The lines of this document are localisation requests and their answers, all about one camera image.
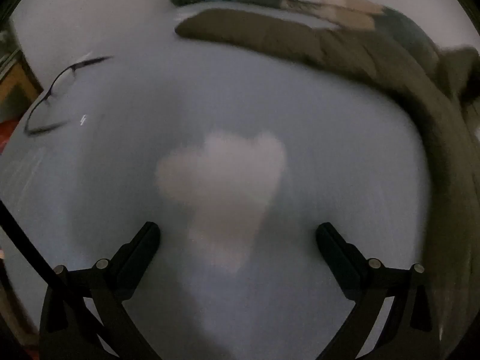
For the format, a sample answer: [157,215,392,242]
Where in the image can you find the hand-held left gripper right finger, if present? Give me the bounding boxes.
[316,222,444,360]

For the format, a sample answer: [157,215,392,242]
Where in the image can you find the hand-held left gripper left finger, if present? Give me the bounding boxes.
[39,221,162,360]

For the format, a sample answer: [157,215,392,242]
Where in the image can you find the olive green hoodie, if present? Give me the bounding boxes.
[175,8,480,349]

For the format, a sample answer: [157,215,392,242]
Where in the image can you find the light blue cloud bed sheet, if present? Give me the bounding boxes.
[0,0,451,360]

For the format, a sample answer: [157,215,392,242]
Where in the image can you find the red cloth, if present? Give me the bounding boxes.
[0,119,16,152]

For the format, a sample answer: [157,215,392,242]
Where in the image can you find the black-rimmed eyeglasses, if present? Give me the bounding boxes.
[23,55,114,136]

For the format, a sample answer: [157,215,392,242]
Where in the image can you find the wooden furniture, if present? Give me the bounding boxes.
[0,58,43,121]

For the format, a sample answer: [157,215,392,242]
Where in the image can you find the thick black cable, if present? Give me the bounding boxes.
[0,199,118,359]

